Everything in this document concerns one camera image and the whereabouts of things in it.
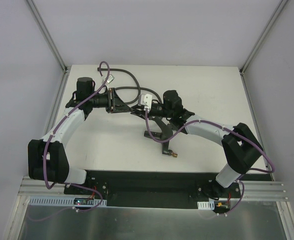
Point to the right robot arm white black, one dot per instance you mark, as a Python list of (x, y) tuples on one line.
[(240, 146)]

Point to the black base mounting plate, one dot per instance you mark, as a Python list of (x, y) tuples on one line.
[(166, 190)]

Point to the front aluminium rail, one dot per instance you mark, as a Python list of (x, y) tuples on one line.
[(264, 191)]

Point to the white cable duct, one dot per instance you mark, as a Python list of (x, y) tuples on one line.
[(206, 205), (54, 201)]

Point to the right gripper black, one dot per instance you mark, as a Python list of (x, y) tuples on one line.
[(154, 110)]

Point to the left aluminium frame post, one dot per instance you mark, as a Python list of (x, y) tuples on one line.
[(45, 33)]

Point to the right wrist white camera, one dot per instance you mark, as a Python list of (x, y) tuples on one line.
[(145, 101)]

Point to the left white cable duct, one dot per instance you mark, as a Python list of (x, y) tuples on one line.
[(54, 201)]

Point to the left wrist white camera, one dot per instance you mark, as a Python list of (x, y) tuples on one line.
[(106, 80)]

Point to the right white cable duct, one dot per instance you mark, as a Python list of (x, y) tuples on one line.
[(206, 205)]

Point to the right aluminium frame post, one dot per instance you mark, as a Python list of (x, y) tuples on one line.
[(280, 7)]

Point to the aluminium frame post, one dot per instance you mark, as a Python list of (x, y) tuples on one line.
[(45, 33), (280, 7)]

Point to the wrist white camera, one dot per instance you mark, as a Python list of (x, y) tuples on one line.
[(145, 101), (106, 80)]

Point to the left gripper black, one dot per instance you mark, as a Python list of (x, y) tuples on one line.
[(111, 100)]

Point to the dark grey faucet valve fitting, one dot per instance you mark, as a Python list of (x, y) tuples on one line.
[(165, 133)]

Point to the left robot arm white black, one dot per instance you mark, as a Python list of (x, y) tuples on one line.
[(47, 158)]

